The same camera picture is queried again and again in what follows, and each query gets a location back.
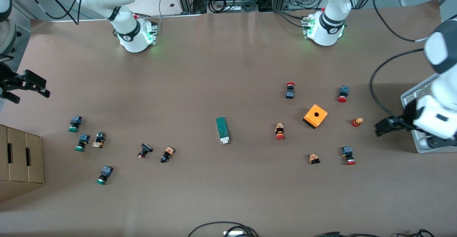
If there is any white ribbed tray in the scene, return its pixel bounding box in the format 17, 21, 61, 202
400, 73, 457, 154

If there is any grey domed object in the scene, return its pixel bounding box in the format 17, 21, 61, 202
0, 19, 17, 56

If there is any red button blue block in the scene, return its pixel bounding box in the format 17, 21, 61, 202
337, 86, 350, 103
341, 146, 356, 165

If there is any green push button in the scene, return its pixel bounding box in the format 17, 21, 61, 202
96, 166, 114, 185
74, 134, 90, 152
68, 115, 83, 133

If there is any cardboard box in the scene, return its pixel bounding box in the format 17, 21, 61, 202
0, 124, 45, 203

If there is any orange black push button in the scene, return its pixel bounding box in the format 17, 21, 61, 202
160, 146, 175, 163

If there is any brown table mat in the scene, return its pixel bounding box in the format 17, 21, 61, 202
0, 0, 457, 237

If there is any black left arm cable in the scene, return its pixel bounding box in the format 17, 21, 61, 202
370, 0, 457, 121

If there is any orange button enclosure box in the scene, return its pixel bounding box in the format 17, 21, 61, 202
303, 104, 328, 129

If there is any black orange selector switch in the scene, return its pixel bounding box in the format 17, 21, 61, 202
92, 131, 107, 148

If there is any black cable bundle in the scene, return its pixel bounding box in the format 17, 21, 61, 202
187, 221, 259, 237

